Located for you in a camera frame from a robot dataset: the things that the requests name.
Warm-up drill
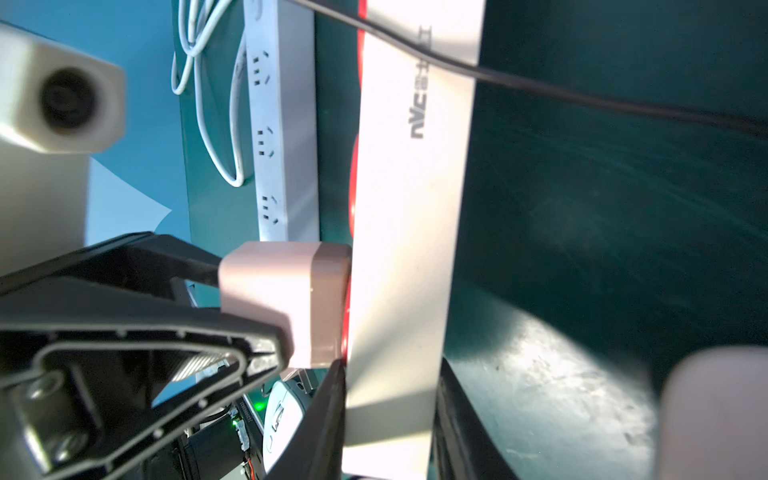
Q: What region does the pink charger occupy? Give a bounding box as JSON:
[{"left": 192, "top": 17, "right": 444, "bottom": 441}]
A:
[{"left": 218, "top": 241, "right": 352, "bottom": 369}]

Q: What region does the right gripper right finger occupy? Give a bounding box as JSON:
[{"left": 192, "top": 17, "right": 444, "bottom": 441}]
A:
[{"left": 433, "top": 359, "right": 519, "bottom": 480}]

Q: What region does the white power cable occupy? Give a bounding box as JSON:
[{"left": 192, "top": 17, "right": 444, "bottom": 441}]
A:
[{"left": 170, "top": 0, "right": 250, "bottom": 189}]

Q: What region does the light green wireless mouse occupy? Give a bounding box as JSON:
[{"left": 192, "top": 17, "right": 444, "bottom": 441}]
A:
[{"left": 262, "top": 379, "right": 311, "bottom": 473}]

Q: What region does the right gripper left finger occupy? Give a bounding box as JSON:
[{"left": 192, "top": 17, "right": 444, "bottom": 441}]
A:
[{"left": 266, "top": 360, "right": 346, "bottom": 480}]

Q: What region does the peach wireless mouse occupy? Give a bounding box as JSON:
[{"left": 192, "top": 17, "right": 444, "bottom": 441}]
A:
[{"left": 656, "top": 346, "right": 767, "bottom": 479}]

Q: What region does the white power strip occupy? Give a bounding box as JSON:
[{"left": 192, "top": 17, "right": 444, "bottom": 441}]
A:
[{"left": 243, "top": 0, "right": 320, "bottom": 242}]

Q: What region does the beige wooden power strip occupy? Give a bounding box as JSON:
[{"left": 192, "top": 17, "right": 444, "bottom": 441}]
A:
[{"left": 342, "top": 37, "right": 475, "bottom": 479}]

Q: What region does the black power cable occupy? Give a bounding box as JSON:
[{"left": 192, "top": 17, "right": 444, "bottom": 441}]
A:
[{"left": 287, "top": 0, "right": 768, "bottom": 142}]

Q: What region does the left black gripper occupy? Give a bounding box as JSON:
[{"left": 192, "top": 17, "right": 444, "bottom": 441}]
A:
[{"left": 1, "top": 232, "right": 285, "bottom": 479}]

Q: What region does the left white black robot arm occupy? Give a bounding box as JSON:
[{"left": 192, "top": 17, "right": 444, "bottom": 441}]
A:
[{"left": 1, "top": 233, "right": 285, "bottom": 479}]

